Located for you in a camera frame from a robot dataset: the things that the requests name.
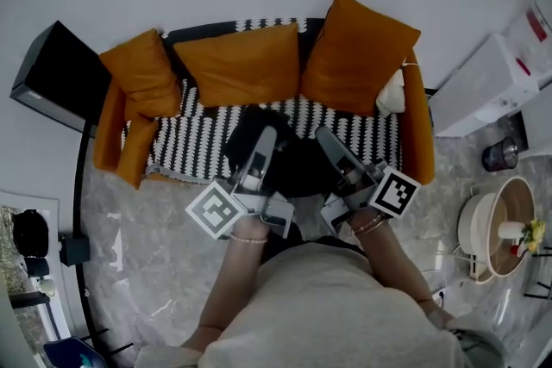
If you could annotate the person's black trousers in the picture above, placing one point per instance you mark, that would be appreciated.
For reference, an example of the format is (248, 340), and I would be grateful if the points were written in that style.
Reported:
(310, 239)

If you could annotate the black bag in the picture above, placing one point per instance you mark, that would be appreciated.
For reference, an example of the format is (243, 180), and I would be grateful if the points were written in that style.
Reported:
(30, 232)

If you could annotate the person's right forearm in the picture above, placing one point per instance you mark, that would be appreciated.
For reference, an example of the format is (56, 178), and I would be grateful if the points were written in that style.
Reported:
(392, 263)

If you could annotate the black cabinet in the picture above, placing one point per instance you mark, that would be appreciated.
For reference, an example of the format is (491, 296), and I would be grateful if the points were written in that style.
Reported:
(64, 73)

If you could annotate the dark cup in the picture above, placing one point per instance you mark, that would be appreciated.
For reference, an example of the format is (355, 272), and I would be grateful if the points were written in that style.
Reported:
(38, 267)

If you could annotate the white cabinet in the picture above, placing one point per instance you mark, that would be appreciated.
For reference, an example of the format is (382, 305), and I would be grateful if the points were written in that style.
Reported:
(483, 86)

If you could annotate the black garment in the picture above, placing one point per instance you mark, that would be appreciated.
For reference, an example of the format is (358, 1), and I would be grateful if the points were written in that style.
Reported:
(302, 168)

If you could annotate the wide orange cushion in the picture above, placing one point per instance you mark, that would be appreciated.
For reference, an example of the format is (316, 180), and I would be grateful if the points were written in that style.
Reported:
(241, 64)

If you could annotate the small white figure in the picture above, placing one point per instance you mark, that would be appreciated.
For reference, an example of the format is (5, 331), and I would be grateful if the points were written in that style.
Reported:
(47, 286)

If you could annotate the blue chair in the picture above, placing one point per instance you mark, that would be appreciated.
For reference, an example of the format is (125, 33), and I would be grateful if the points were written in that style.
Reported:
(64, 351)

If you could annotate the square orange cushion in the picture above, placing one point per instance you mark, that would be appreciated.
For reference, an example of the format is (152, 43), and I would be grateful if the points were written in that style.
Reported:
(353, 56)
(142, 69)

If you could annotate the small red object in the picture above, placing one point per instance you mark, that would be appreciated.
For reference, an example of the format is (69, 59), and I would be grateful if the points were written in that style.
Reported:
(516, 250)

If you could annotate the white side shelf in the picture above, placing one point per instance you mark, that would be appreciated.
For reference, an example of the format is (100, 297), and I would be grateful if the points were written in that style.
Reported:
(52, 207)

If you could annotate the black curved floor strip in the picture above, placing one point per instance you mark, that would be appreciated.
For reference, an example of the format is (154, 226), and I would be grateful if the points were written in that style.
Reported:
(77, 185)

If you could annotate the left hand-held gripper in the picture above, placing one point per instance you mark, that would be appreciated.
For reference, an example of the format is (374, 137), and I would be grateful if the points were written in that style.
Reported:
(215, 211)

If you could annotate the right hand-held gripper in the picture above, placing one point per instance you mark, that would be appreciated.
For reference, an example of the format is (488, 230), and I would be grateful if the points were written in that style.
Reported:
(394, 194)

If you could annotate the white round table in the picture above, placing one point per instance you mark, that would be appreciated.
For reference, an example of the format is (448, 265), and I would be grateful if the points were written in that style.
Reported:
(474, 228)

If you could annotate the person's left forearm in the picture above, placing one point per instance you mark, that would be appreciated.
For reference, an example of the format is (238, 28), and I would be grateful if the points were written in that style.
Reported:
(233, 271)

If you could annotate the black white patterned throw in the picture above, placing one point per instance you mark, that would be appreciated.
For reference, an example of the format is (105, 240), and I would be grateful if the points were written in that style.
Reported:
(194, 133)

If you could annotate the black floor box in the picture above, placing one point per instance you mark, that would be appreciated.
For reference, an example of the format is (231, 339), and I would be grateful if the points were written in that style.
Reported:
(74, 250)

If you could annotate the orange sofa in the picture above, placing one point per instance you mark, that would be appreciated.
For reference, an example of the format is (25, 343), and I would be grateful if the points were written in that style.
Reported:
(420, 133)

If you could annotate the white cloth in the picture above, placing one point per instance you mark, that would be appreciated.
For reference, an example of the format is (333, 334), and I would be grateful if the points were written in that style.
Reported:
(392, 97)

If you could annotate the yellow flowers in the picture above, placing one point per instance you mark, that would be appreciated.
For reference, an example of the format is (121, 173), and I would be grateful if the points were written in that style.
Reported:
(535, 232)

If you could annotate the white candle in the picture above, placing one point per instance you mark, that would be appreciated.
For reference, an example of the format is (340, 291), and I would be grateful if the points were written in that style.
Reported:
(511, 229)

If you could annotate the white box with red label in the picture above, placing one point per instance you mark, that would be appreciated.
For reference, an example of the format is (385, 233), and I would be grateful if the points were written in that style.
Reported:
(535, 51)

